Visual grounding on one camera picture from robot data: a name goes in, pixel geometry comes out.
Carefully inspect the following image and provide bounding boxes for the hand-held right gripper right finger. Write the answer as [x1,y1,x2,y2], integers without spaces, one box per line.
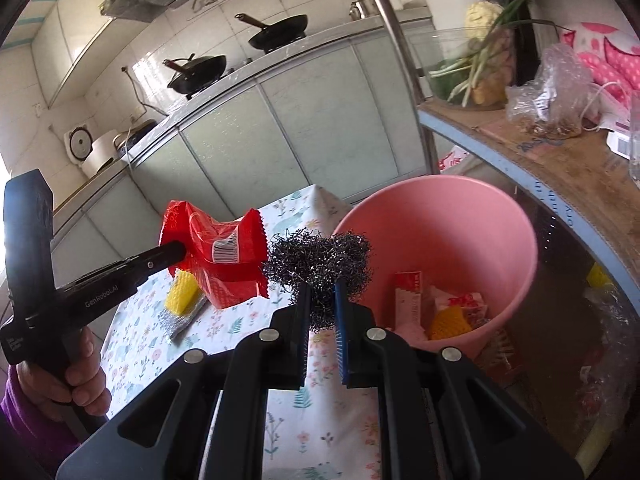
[334,279,587,480]

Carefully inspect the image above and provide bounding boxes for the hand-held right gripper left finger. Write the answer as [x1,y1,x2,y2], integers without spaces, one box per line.
[55,280,313,480]

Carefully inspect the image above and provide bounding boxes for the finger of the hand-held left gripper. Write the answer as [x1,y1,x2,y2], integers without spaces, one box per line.
[75,241,187,297]

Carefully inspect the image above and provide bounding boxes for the red snack wrapper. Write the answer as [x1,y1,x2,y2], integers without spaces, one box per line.
[159,200,271,311]

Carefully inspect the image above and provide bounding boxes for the steel wool scourer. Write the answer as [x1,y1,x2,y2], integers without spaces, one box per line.
[262,229,376,333]

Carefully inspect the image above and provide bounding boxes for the red and white box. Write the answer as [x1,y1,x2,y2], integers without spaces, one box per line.
[394,271,437,333]

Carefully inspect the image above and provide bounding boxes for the yellow mesh sponge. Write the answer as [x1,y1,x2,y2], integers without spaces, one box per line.
[427,307,476,342]

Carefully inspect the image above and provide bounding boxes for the pink plastic bucket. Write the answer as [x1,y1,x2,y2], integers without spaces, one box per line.
[332,175,540,368]

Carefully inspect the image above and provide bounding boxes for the person's left forearm purple sleeve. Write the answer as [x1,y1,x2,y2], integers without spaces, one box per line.
[0,365,83,480]

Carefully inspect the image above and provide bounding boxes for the person's left hand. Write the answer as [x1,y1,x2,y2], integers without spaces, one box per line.
[16,327,114,417]

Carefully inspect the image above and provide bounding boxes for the yellow and silver sponge scourer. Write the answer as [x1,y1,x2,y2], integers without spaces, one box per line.
[162,269,208,346]

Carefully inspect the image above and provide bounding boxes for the white wrapper with red print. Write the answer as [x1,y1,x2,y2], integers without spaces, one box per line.
[432,285,488,321]

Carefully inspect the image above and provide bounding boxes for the white rice cooker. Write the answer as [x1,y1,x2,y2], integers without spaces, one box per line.
[64,119,121,179]

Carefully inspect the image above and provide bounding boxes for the small lidded pot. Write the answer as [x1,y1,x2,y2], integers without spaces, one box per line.
[112,119,158,153]

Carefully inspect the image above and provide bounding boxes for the black wok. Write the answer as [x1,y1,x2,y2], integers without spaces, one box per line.
[161,53,228,101]

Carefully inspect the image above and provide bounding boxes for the grey kitchen counter cabinet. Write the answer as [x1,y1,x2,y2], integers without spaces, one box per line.
[50,10,436,281]

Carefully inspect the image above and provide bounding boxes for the clear bag with red print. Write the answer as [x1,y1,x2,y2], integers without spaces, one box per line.
[437,145,483,177]

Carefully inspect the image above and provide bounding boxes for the black frying pan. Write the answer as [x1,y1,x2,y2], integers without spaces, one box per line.
[234,12,309,54]

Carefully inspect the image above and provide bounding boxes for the small yellow item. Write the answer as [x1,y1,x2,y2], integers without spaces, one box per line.
[586,261,617,291]

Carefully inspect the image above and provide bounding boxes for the large clear plastic bag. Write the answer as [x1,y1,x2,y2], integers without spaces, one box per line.
[575,280,640,461]

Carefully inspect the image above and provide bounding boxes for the wooden shelf with blue edge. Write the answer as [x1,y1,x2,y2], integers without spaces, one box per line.
[416,94,640,313]

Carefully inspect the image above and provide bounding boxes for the clear glass bowl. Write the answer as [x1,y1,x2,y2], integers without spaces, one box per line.
[424,26,518,110]

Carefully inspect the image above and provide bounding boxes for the metal shelf pole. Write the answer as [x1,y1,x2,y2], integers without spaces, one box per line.
[357,0,442,176]

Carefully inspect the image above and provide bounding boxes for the green scallions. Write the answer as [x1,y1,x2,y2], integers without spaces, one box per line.
[430,0,573,108]

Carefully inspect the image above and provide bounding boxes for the steel kettle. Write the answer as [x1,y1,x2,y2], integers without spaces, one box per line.
[348,0,381,22]

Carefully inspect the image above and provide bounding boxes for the clear plastic bag with scraps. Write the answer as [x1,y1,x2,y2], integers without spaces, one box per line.
[504,42,597,139]

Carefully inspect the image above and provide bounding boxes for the cauliflower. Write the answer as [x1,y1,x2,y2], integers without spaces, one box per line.
[464,1,505,41]

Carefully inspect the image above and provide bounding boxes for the pink polka dot cloth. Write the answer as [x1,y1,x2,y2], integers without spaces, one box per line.
[559,21,640,111]

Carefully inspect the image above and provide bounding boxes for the white cable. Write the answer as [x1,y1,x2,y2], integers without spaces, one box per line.
[580,80,628,133]

